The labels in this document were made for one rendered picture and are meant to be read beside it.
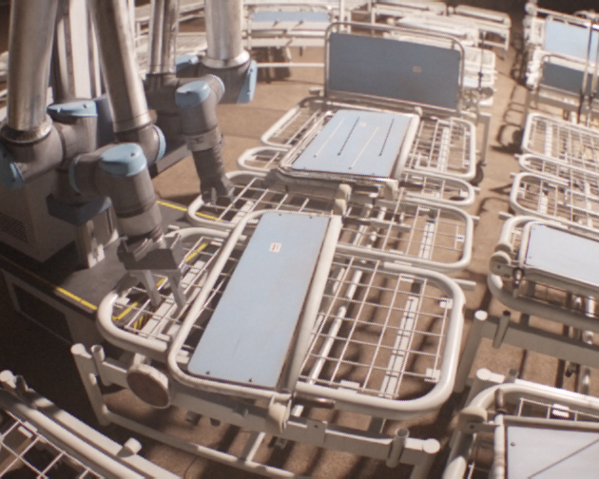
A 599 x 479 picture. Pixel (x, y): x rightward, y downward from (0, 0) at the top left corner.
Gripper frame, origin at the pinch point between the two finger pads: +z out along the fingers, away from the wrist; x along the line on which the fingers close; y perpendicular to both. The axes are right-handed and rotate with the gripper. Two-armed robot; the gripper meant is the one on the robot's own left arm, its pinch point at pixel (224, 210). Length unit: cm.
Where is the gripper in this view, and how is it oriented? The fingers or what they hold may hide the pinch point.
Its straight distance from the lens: 153.2
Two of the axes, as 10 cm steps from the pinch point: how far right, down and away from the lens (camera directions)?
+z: 1.9, 8.6, 4.7
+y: -2.2, 5.1, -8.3
